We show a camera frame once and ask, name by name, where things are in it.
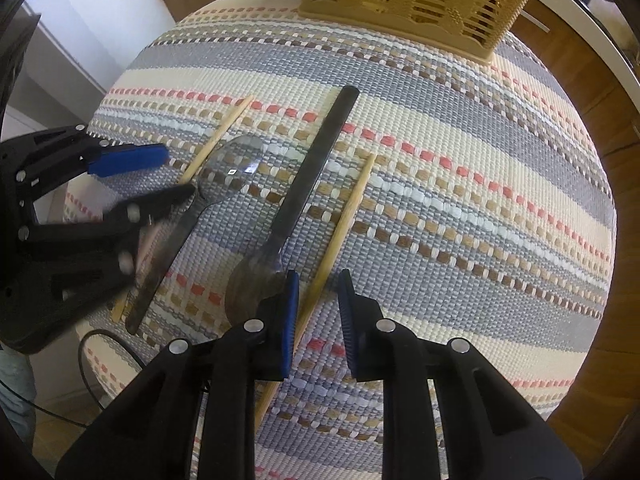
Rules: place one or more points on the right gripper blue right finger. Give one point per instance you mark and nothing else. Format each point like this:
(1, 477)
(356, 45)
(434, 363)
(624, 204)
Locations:
(347, 301)

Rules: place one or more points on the striped woven table mat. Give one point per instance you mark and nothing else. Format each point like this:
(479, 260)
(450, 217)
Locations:
(190, 301)

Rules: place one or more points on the metal spoon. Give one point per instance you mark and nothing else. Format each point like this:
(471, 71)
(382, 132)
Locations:
(227, 169)

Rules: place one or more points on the black handled spoon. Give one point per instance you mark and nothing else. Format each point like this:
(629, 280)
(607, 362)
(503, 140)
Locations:
(260, 274)

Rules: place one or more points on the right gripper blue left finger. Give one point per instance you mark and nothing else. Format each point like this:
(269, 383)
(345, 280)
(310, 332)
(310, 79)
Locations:
(288, 306)

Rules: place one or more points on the wooden chopstick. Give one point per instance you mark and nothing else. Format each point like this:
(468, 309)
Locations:
(187, 176)
(314, 291)

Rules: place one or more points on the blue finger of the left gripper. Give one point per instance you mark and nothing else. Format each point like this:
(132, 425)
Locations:
(150, 207)
(112, 160)

